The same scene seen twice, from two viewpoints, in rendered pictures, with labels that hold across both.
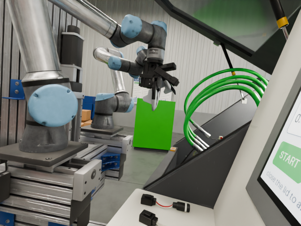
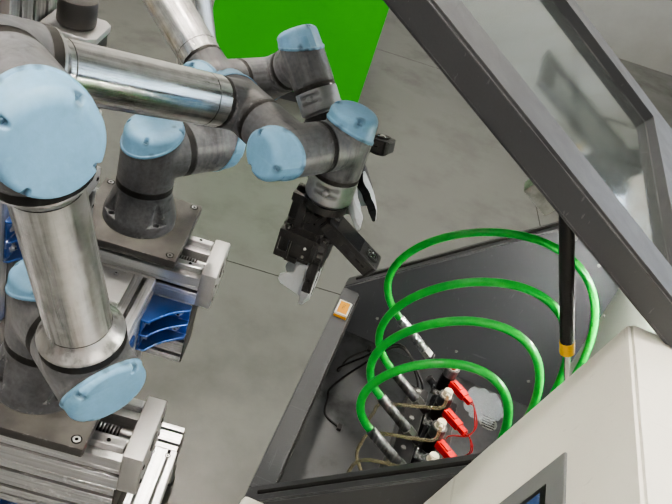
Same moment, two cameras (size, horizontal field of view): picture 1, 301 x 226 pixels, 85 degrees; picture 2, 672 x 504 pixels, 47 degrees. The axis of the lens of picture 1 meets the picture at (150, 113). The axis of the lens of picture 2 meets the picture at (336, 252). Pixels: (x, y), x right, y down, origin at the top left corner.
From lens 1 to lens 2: 0.87 m
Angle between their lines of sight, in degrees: 33
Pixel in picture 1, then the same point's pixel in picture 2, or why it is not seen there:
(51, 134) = not seen: hidden behind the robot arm
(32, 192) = (29, 466)
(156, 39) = (338, 170)
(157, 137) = not seen: hidden behind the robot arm
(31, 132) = (27, 379)
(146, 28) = (316, 164)
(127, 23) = (267, 166)
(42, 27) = (90, 281)
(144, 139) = (253, 45)
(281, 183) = not seen: outside the picture
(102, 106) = (145, 176)
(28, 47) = (64, 319)
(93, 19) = (171, 116)
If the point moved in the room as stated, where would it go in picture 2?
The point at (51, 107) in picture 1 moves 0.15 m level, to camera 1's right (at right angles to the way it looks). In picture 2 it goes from (103, 401) to (213, 421)
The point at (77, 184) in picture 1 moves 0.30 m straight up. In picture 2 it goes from (129, 473) to (156, 340)
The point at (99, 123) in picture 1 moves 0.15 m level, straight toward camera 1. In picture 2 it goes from (133, 223) to (142, 271)
